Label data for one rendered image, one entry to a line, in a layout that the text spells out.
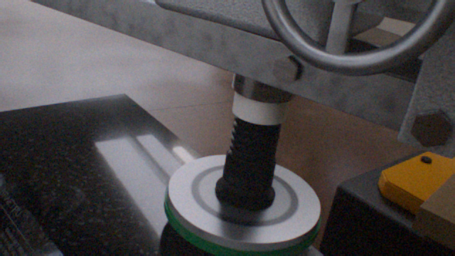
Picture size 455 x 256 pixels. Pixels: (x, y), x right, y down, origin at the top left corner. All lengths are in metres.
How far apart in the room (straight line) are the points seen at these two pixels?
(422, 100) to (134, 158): 0.52
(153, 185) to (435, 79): 0.46
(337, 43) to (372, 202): 0.71
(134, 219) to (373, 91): 0.37
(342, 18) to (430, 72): 0.11
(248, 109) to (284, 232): 0.16
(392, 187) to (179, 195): 0.56
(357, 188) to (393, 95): 0.63
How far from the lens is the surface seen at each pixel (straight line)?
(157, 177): 0.74
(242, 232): 0.55
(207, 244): 0.55
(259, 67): 0.48
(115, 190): 0.70
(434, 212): 0.88
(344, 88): 0.45
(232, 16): 0.43
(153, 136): 0.87
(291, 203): 0.62
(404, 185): 1.04
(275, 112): 0.54
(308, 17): 0.40
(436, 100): 0.41
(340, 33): 0.34
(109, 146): 0.83
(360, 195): 1.03
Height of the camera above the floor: 1.24
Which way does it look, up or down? 25 degrees down
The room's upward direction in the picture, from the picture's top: 9 degrees clockwise
